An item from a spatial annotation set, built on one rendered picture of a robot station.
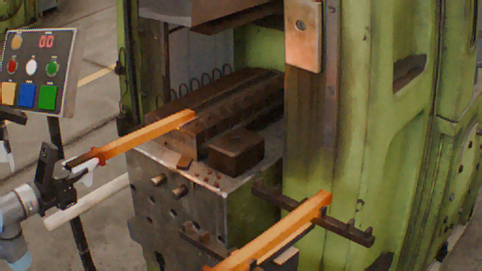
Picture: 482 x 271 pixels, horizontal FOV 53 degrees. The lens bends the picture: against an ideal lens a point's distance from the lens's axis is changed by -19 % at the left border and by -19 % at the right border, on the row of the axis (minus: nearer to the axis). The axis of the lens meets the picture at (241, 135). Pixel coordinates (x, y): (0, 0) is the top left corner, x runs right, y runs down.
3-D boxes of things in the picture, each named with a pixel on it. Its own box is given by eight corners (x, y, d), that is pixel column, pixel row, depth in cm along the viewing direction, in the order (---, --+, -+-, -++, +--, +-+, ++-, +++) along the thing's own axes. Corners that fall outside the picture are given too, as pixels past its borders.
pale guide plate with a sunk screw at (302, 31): (316, 73, 125) (316, 4, 116) (283, 63, 130) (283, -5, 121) (322, 71, 126) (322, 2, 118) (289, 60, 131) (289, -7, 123)
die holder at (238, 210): (230, 312, 155) (224, 195, 133) (143, 258, 177) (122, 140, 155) (338, 225, 191) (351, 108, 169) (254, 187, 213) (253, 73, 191)
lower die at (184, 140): (197, 162, 145) (195, 132, 141) (145, 135, 157) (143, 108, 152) (297, 103, 173) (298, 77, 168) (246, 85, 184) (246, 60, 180)
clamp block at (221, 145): (233, 180, 138) (233, 156, 135) (207, 167, 143) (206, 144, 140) (266, 159, 146) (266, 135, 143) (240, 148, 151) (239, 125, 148)
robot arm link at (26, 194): (9, 183, 111) (24, 198, 107) (23, 177, 114) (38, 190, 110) (17, 210, 115) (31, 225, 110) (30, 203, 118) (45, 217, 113)
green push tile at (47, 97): (53, 110, 158) (56, 86, 158) (37, 108, 160) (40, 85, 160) (56, 110, 160) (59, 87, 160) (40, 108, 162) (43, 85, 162)
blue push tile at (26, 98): (32, 107, 161) (35, 84, 161) (16, 106, 162) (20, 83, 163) (35, 108, 162) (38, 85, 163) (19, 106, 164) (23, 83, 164)
